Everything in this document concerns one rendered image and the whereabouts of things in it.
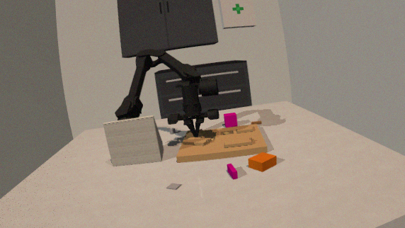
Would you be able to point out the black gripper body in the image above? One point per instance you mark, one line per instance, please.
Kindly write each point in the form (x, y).
(192, 111)

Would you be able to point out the magenta block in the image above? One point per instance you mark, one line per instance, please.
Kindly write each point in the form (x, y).
(230, 120)

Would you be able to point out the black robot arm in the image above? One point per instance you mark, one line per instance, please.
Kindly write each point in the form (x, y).
(131, 106)

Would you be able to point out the magenta rectangular bar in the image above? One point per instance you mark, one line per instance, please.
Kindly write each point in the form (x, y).
(232, 171)

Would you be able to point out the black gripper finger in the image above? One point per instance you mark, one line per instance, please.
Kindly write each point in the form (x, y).
(191, 127)
(197, 127)

